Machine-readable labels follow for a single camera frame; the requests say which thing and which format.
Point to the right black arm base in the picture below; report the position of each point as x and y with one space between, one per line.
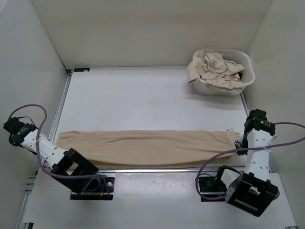
210 187

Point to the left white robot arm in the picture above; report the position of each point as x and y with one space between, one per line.
59 160

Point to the beige trousers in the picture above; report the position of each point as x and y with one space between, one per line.
135 149

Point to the white laundry basket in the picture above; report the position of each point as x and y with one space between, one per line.
247 76

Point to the front aluminium rail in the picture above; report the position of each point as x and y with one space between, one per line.
104 171

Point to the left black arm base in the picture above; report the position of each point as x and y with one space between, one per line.
98 189

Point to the right aluminium rail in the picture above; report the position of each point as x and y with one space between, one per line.
247 105

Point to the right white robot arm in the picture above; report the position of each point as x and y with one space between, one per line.
251 190

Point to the black corner label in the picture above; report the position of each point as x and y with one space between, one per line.
81 70

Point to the beige clothes pile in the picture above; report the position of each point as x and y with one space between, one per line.
217 72

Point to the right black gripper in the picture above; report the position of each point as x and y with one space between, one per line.
238 143

